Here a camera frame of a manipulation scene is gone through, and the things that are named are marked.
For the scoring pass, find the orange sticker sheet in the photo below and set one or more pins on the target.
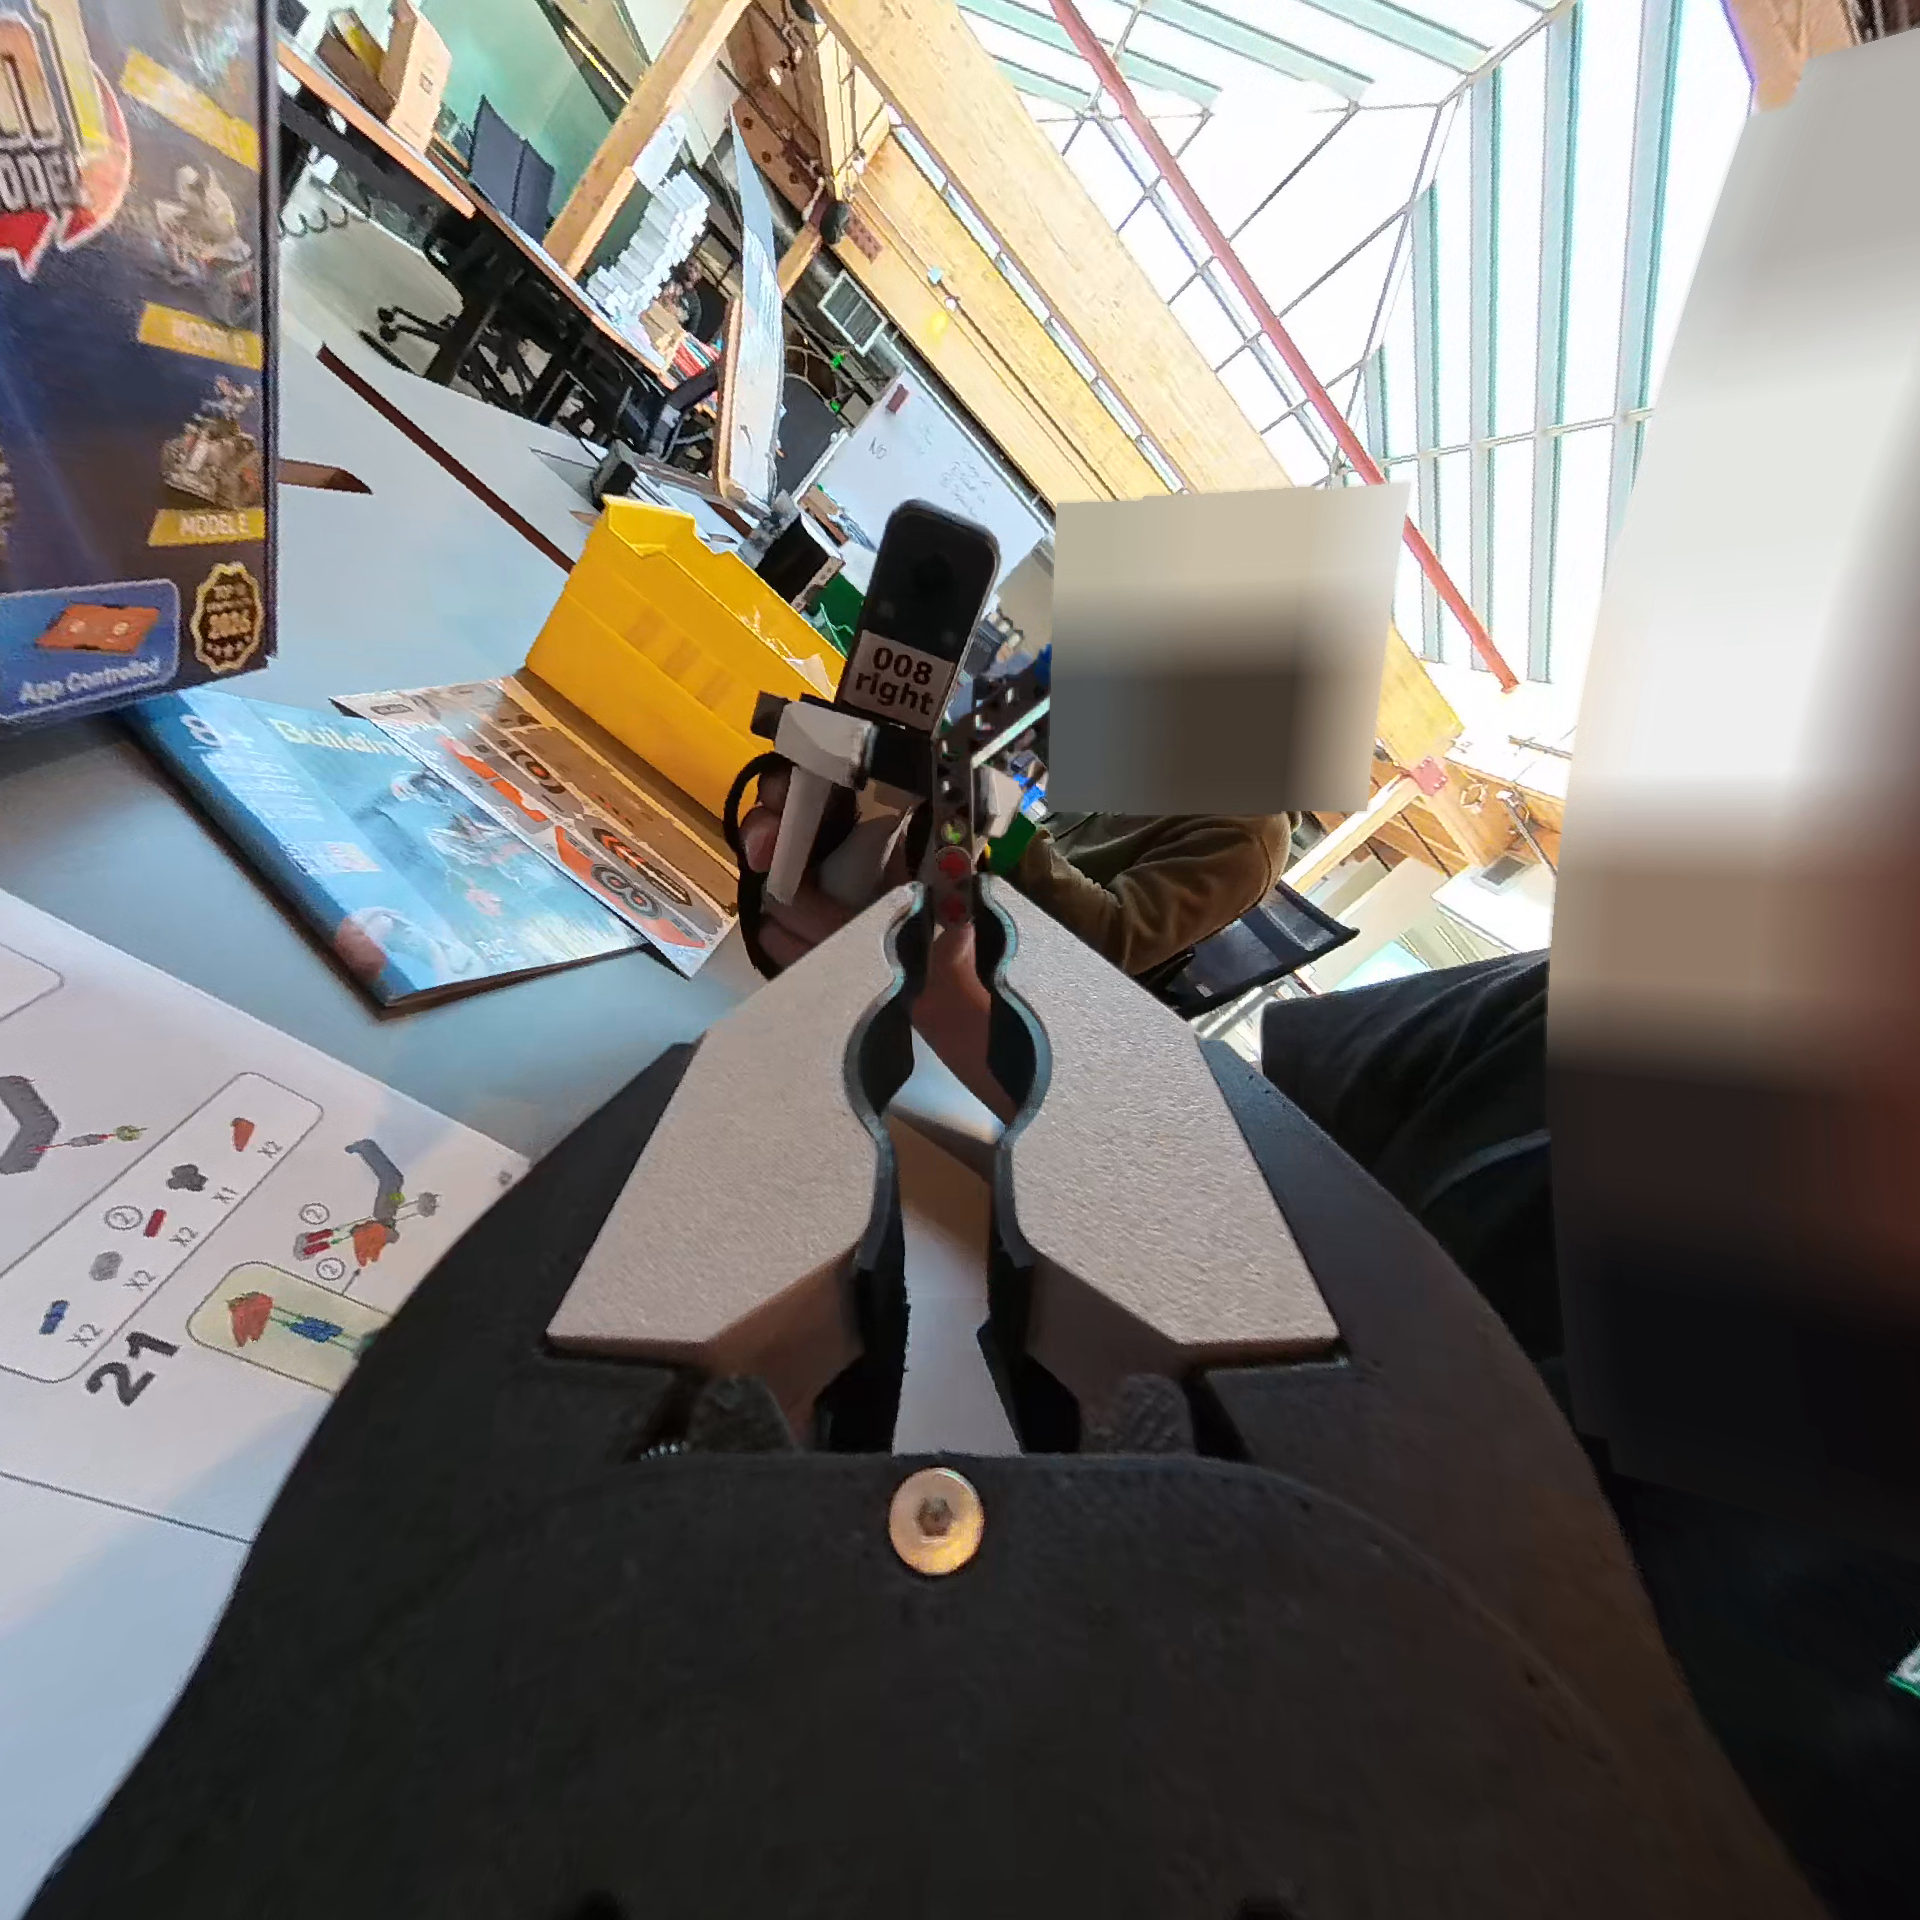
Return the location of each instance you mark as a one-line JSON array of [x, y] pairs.
[[599, 840]]

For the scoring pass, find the person's right hand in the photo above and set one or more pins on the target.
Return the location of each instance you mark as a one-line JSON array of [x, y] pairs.
[[960, 1020]]

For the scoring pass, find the blue booklet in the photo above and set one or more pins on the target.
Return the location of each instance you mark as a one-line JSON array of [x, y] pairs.
[[389, 856]]

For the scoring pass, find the black office chair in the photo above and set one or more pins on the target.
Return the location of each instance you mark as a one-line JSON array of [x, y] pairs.
[[1261, 937]]

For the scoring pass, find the person's dark clothing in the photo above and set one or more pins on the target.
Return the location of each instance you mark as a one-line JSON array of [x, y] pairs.
[[1396, 1078]]

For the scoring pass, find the white leaning board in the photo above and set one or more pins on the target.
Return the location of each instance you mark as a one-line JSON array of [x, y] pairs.
[[751, 329]]

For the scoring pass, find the blue robot kit box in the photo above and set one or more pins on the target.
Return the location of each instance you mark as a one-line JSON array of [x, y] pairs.
[[135, 376]]

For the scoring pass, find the whiteboard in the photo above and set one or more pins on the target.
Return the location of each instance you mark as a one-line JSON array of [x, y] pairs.
[[945, 465]]

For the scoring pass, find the yellow plastic bin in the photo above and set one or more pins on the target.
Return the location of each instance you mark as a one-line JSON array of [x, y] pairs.
[[645, 660]]

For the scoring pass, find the white instruction manual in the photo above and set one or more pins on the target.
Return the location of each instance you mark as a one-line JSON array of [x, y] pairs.
[[182, 1078]]

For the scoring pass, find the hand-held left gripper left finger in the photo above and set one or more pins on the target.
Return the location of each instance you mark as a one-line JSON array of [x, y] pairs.
[[721, 1171]]

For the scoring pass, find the cardboard box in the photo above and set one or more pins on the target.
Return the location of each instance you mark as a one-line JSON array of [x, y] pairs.
[[399, 66]]

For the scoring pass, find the grey building-brick beam assembly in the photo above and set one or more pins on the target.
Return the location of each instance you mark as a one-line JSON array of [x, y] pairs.
[[955, 820]]

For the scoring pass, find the long wooden background table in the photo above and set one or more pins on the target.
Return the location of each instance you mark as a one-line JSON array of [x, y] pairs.
[[511, 253]]

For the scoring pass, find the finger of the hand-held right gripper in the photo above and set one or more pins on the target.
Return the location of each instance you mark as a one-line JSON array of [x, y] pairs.
[[869, 840], [827, 738]]

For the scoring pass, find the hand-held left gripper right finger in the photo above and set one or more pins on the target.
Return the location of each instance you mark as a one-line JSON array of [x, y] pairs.
[[1156, 1185]]

